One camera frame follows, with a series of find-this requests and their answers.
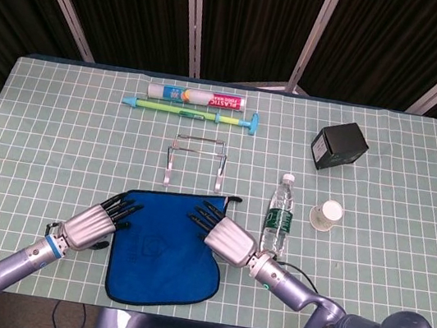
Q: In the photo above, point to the plastic food wrap roll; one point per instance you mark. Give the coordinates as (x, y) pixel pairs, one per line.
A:
(196, 97)

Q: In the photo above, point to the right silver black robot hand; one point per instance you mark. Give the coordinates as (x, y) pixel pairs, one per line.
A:
(231, 243)

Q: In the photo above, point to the green blue toy water pump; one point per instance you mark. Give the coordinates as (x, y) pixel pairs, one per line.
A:
(177, 111)

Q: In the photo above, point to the white floral paper cup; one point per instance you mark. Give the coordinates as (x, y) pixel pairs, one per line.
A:
(327, 214)

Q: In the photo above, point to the blue cloth towel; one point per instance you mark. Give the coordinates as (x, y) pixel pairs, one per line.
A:
(160, 267)

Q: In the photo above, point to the black cardboard box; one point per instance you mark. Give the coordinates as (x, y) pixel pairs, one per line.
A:
(340, 143)

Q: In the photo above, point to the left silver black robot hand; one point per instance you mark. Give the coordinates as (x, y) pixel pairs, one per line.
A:
(85, 228)

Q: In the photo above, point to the green checkered tablecloth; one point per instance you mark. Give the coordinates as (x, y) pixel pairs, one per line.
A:
(62, 127)

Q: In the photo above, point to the clear water bottle green label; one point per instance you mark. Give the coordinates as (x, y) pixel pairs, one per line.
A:
(278, 219)

